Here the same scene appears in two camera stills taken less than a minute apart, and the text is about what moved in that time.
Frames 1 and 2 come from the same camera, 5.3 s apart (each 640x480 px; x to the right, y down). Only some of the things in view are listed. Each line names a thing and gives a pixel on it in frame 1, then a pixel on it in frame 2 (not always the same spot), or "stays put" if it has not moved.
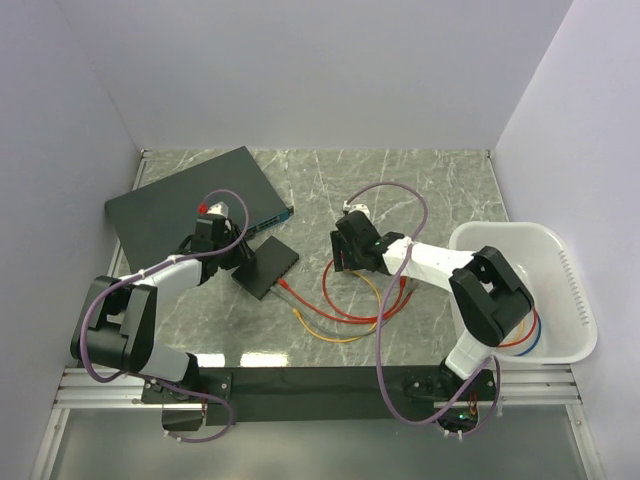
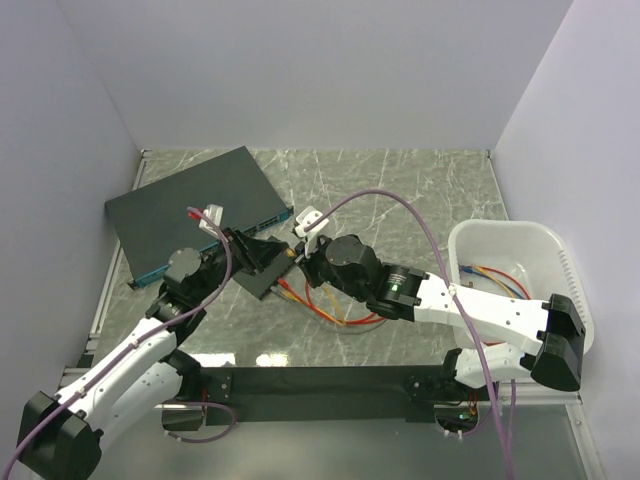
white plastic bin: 542,258 stays put
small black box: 270,261 stays put
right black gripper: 339,244 -> 307,264
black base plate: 323,393 stays put
